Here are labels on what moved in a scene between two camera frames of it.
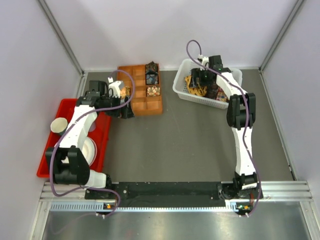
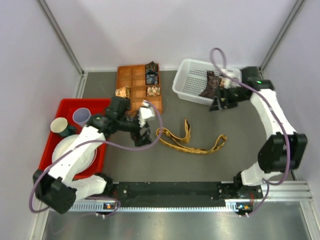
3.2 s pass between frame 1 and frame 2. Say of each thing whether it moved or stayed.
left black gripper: moved
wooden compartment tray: stayed
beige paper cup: stayed
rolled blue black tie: stayed
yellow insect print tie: moved
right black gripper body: moved
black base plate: stayed
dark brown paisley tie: stayed
